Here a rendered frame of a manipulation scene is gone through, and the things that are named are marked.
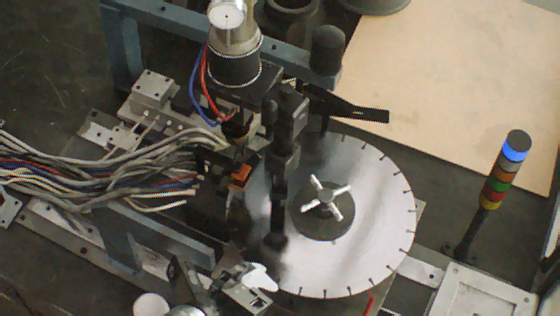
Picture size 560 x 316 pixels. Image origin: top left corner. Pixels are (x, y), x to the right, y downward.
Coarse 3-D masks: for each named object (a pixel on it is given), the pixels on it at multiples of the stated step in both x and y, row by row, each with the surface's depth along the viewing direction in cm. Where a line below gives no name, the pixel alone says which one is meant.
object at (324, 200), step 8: (312, 176) 128; (312, 184) 127; (320, 192) 126; (328, 192) 126; (336, 192) 126; (320, 200) 125; (328, 200) 125; (304, 208) 124; (320, 208) 127; (328, 208) 127; (336, 216) 124
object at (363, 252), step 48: (336, 144) 138; (240, 192) 131; (288, 192) 132; (384, 192) 132; (240, 240) 126; (288, 240) 127; (336, 240) 127; (384, 240) 127; (288, 288) 122; (336, 288) 122
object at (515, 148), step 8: (512, 136) 114; (520, 136) 115; (528, 136) 115; (504, 144) 116; (512, 144) 114; (520, 144) 114; (528, 144) 114; (504, 152) 116; (512, 152) 114; (520, 152) 113; (512, 160) 115; (520, 160) 115
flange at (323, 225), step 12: (300, 192) 131; (312, 192) 131; (348, 192) 131; (300, 204) 129; (336, 204) 128; (348, 204) 130; (300, 216) 128; (312, 216) 128; (324, 216) 127; (348, 216) 128; (300, 228) 127; (312, 228) 127; (324, 228) 127; (336, 228) 127; (348, 228) 128
